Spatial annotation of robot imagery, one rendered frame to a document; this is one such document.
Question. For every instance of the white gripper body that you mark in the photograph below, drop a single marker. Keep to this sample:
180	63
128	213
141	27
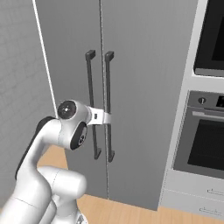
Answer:
106	117

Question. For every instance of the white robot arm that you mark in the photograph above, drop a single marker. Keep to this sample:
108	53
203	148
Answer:
43	175

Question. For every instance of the grey fridge door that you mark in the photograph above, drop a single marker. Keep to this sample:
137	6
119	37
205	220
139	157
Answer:
73	73
145	102

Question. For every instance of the white cabinet column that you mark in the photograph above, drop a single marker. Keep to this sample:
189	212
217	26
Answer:
186	87

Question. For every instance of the steel built-in oven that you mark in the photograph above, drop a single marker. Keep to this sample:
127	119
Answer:
201	134

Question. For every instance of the white drawer front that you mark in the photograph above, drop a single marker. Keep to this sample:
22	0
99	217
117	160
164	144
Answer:
191	205
195	186

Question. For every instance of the black microwave oven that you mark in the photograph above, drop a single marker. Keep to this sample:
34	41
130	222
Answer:
210	38

